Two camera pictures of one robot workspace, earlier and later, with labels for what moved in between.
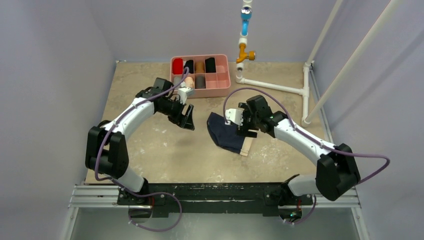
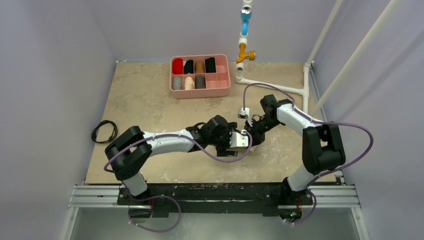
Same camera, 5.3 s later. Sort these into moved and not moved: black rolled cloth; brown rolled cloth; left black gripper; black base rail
Moved: left black gripper
Not moved: black rolled cloth; brown rolled cloth; black base rail
